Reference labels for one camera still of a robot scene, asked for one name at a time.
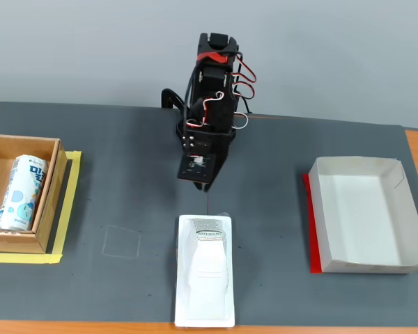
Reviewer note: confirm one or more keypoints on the brown cardboard box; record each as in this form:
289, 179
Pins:
48, 208

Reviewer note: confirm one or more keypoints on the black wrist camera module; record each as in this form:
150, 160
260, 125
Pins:
195, 170

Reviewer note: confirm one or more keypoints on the dark gray table mat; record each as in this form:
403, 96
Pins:
264, 208
125, 174

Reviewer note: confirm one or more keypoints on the gray paper box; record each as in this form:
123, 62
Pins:
362, 215

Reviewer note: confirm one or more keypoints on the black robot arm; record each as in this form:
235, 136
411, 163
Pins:
212, 74

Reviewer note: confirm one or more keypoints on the white blue drink can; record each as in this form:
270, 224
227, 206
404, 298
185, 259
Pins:
19, 195

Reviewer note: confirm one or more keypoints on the black table clamp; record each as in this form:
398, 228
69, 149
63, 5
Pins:
172, 97

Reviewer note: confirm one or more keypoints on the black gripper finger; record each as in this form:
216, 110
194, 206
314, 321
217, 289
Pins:
209, 186
198, 185

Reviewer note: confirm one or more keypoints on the yellow masking tape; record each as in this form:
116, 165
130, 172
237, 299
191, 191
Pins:
71, 195

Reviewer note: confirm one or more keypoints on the red tape band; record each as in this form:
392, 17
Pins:
214, 57

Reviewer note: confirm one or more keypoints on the red paper sheet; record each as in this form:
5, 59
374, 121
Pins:
311, 226

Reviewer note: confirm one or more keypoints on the white packaged sandwich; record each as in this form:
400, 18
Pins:
205, 271

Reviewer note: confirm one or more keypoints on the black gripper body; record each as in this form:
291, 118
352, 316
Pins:
199, 142

